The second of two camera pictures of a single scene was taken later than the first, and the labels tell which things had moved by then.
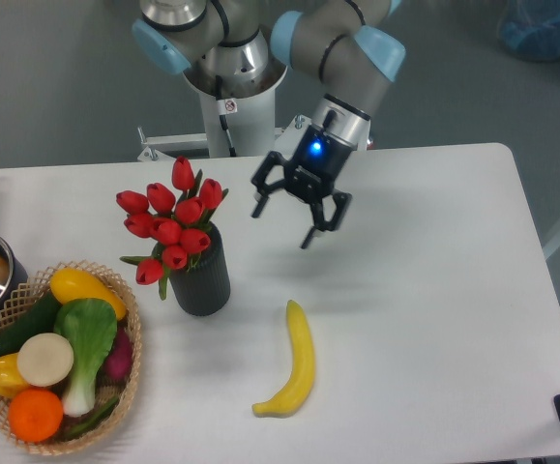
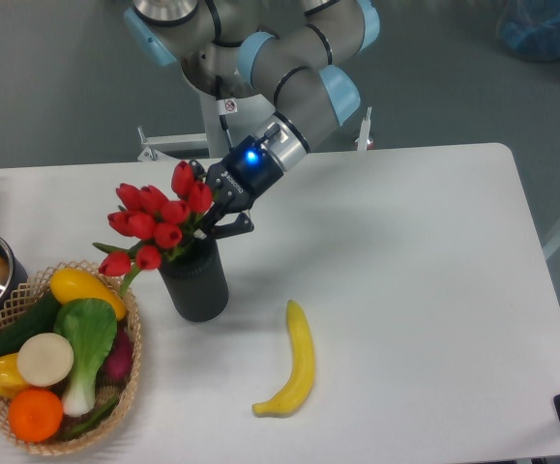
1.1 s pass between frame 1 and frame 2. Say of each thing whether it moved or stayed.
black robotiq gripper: moved
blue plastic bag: stayed
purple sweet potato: stayed
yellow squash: stayed
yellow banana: stayed
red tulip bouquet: moved
